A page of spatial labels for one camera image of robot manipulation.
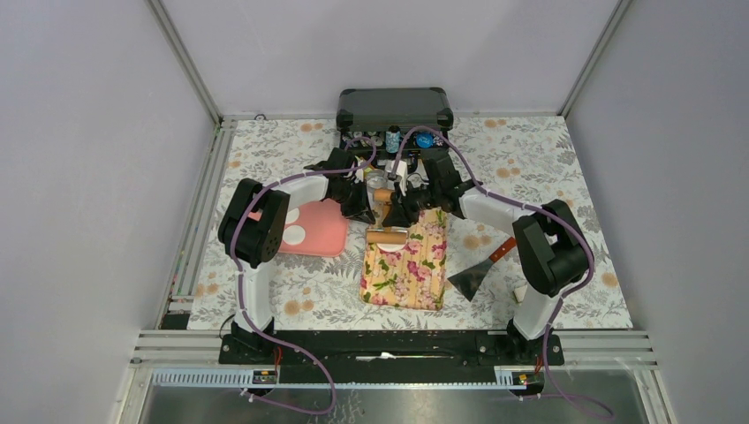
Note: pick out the wooden double-ended rolling pin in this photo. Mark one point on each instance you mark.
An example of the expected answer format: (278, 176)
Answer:
(383, 234)

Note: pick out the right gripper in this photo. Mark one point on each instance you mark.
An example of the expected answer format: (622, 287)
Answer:
(401, 214)

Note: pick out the white dough wrapper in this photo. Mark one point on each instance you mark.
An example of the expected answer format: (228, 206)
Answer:
(294, 235)
(292, 216)

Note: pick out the blue small blind button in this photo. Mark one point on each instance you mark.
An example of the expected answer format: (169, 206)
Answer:
(424, 139)

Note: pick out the pink plastic tray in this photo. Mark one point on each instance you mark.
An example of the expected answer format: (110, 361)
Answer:
(326, 230)

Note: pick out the white green eraser block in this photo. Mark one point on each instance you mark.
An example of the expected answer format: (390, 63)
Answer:
(519, 294)

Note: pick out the white dough wrapper lower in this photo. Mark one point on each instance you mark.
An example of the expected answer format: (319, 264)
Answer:
(294, 235)

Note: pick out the white dough ball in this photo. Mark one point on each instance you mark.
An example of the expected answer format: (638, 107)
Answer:
(390, 248)

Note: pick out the black poker chip case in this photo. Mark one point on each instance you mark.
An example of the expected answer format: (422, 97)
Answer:
(364, 115)

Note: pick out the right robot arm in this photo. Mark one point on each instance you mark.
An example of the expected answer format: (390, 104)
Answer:
(551, 247)

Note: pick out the blue white chip stack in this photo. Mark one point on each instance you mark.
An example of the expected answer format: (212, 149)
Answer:
(393, 139)

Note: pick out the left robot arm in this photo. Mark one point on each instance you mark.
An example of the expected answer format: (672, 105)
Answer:
(252, 228)

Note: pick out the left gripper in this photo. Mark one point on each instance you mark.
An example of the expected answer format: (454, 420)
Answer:
(360, 210)

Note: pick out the floral yellow tray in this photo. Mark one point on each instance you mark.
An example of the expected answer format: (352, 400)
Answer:
(413, 278)

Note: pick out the white dough wrapper upper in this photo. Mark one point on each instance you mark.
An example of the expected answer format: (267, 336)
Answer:
(292, 216)

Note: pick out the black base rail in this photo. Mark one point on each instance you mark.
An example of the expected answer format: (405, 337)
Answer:
(388, 357)

